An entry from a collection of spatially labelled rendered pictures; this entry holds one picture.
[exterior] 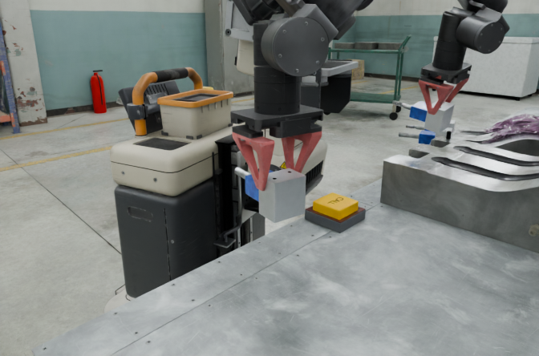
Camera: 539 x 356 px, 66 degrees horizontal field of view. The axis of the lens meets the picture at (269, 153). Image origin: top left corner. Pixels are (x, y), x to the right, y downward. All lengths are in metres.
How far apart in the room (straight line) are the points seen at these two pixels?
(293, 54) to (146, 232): 0.95
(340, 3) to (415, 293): 0.38
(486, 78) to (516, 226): 6.93
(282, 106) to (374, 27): 9.14
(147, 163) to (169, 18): 5.54
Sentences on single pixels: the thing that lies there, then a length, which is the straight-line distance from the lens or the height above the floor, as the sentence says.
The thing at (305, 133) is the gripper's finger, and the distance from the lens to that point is 0.51.
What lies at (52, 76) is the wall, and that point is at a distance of 5.99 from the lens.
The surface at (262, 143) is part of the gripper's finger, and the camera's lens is 0.48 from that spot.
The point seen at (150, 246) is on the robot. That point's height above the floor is 0.52.
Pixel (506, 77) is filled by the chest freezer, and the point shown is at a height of 0.35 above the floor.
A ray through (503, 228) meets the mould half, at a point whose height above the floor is 0.82.
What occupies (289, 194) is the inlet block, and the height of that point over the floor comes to 0.94.
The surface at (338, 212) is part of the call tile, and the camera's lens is 0.74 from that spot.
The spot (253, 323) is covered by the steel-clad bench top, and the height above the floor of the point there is 0.80.
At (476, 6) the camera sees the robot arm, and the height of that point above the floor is 1.17.
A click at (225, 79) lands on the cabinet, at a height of 0.31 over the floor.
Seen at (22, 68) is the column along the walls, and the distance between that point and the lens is 5.59.
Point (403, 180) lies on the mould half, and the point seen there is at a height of 0.86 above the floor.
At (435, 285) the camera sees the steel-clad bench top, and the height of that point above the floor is 0.80.
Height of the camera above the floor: 1.14
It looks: 17 degrees down
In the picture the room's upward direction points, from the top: straight up
